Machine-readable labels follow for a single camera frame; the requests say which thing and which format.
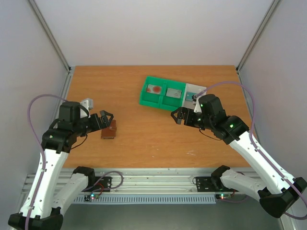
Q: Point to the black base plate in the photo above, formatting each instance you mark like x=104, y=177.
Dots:
x=105, y=184
x=204, y=184

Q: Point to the aluminium frame post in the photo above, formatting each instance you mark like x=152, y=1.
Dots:
x=34, y=6
x=257, y=35

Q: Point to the teal card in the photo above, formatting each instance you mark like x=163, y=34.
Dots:
x=190, y=96

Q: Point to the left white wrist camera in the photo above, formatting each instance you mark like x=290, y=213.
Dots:
x=86, y=106

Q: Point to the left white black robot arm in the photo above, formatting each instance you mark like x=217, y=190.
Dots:
x=42, y=210

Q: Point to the white plastic bin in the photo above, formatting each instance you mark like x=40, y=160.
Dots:
x=190, y=91

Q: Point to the grey silver card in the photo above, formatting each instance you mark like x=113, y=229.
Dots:
x=173, y=93

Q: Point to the grey slotted cable duct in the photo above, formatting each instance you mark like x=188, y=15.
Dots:
x=108, y=199

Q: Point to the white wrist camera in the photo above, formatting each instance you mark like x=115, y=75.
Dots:
x=86, y=106
x=197, y=108

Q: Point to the right aluminium frame post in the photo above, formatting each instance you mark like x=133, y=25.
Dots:
x=257, y=35

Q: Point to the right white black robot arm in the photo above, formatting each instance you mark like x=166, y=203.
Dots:
x=277, y=190

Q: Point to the green bin middle compartment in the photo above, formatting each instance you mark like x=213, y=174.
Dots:
x=168, y=103

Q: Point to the card with red circles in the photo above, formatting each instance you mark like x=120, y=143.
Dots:
x=155, y=89

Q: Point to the left controller board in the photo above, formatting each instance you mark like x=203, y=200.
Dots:
x=91, y=198

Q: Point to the aluminium front rail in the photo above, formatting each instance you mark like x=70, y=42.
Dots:
x=147, y=180

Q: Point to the right controller board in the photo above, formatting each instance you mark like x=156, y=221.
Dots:
x=223, y=196

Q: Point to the brown leather card holder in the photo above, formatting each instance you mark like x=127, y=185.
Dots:
x=109, y=132

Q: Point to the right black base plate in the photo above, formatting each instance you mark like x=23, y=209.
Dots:
x=204, y=184

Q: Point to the controller board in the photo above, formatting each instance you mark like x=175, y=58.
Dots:
x=223, y=196
x=91, y=198

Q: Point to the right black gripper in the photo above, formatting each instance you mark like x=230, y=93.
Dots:
x=184, y=115

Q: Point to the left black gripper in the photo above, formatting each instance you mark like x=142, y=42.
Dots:
x=98, y=125

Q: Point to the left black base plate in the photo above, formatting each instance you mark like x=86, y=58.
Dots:
x=105, y=184

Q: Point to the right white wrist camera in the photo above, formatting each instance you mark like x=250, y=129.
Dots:
x=197, y=108

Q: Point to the left aluminium frame post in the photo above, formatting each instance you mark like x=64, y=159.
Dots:
x=34, y=6

